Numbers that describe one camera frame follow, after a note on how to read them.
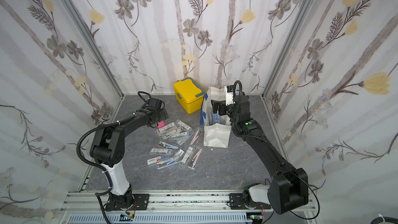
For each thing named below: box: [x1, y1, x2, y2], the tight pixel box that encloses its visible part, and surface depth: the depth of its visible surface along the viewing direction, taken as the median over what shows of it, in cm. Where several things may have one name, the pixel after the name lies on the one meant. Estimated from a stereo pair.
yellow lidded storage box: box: [173, 77, 206, 115], surface depth 106 cm
